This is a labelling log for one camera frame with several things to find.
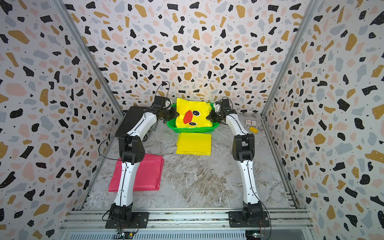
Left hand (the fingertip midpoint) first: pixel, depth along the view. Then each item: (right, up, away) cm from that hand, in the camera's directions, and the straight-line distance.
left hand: (181, 112), depth 103 cm
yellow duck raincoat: (+8, 0, +5) cm, 10 cm away
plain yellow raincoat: (+9, -21, 0) cm, 23 cm away
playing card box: (+52, -7, +13) cm, 54 cm away
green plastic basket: (-7, -8, +8) cm, 14 cm away
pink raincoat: (-16, -39, -16) cm, 45 cm away
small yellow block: (+54, -12, +10) cm, 56 cm away
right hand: (+18, -2, +4) cm, 19 cm away
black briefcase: (-39, -2, +12) cm, 41 cm away
